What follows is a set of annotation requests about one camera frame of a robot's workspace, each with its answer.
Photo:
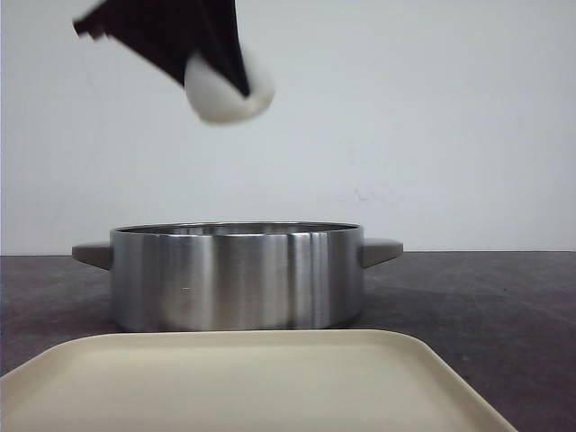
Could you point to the panda bun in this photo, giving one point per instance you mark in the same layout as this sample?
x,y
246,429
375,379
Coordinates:
x,y
216,100

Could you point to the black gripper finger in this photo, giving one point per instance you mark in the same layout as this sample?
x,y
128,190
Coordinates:
x,y
220,41
161,32

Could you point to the cream plastic tray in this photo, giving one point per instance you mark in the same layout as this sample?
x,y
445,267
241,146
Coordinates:
x,y
300,380

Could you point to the stainless steel steamer pot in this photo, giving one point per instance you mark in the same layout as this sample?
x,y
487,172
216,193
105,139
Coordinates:
x,y
237,275

